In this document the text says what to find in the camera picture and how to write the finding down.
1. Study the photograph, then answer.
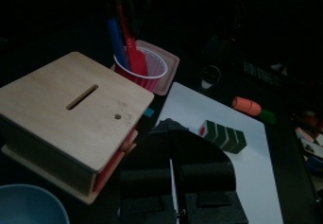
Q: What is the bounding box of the red plastic cup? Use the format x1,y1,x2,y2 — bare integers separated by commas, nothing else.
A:
112,45,170,91

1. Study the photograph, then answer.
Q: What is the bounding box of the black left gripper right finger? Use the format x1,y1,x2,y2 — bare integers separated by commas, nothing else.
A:
170,129,250,224

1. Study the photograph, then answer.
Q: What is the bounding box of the white cutting board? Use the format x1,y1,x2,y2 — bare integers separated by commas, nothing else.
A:
154,81,286,224

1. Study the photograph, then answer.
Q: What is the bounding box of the green toy vegetable piece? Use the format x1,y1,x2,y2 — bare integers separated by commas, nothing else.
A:
258,108,278,125

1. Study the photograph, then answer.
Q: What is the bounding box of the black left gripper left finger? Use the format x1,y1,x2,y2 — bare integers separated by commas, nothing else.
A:
119,130,178,224

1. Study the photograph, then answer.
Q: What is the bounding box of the small teal block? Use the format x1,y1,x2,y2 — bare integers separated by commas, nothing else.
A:
143,107,156,118

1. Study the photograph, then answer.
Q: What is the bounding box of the white patterned toy item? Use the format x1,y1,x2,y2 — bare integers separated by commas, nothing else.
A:
294,126,323,176

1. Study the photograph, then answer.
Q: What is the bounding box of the orange toy carrot piece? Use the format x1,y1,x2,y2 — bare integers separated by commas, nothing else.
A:
231,95,264,117

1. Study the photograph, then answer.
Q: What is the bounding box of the green toy sushi roll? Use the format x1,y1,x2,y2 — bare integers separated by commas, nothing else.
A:
196,119,248,155

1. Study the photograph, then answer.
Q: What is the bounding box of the red plastic knife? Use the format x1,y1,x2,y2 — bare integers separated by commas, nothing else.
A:
116,5,150,78

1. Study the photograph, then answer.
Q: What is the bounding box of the red drawer of wooden box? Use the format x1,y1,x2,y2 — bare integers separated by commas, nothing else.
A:
91,129,139,194

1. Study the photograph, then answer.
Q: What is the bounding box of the blue bowl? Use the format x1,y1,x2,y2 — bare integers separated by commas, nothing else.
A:
0,183,71,224

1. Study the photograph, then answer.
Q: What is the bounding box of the wooden box with slot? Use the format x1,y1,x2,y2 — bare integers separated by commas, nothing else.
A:
0,51,156,206

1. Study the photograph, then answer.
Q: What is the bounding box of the blue plastic utensil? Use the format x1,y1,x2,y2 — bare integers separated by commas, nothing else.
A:
106,16,132,72

